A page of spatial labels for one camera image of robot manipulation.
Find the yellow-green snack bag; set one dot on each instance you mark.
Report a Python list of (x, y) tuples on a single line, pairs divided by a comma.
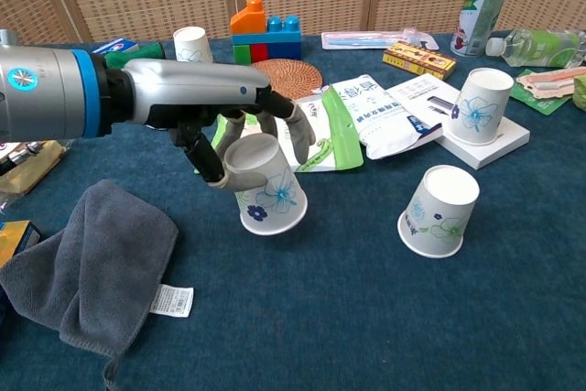
[(580, 93)]

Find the grey microfibre towel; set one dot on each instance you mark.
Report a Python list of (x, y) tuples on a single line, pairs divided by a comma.
[(100, 249)]

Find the black green work glove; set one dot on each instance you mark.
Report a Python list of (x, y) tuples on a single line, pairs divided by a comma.
[(137, 54)]

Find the green white starch bag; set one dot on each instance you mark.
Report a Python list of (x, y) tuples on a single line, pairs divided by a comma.
[(339, 144)]

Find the red yellow small box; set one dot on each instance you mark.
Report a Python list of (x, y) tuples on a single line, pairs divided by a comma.
[(419, 60)]

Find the blue felt table cover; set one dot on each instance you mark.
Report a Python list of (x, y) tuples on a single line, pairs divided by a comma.
[(320, 308)]

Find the yellow snack box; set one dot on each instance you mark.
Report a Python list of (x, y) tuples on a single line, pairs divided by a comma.
[(16, 240)]

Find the round woven rattan coaster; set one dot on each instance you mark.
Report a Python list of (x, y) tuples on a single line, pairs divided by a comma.
[(293, 77)]

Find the clear bottle green label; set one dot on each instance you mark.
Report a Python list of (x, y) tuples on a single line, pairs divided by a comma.
[(540, 47)]

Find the blue white toothpaste box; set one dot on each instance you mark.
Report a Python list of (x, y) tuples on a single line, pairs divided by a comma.
[(116, 45)]

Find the white floral paper cup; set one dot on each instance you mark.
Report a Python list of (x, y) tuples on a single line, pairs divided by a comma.
[(439, 212), (192, 43), (274, 208), (478, 107)]

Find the green square sachet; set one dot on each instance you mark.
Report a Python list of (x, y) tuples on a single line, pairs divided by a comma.
[(538, 102)]

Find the colourful toy building blocks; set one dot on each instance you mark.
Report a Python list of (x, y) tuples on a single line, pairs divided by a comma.
[(265, 43)]

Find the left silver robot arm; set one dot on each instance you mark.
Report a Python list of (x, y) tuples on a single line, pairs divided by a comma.
[(46, 93)]

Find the flat white product box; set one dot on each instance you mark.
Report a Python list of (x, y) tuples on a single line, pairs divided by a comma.
[(499, 148)]

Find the green white cylindrical can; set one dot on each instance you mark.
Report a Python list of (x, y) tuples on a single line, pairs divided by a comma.
[(476, 20)]

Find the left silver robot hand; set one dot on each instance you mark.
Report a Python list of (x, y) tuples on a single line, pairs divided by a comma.
[(192, 89)]

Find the pink striped flat pack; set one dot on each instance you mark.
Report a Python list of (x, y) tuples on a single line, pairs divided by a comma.
[(554, 79)]

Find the clear pack of biscuits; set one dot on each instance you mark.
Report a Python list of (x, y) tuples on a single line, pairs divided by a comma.
[(32, 166)]

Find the white bag blue print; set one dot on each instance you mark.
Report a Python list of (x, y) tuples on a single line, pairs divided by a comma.
[(380, 116)]

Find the pink blue toothbrush pack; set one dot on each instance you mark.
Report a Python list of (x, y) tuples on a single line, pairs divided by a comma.
[(366, 38)]

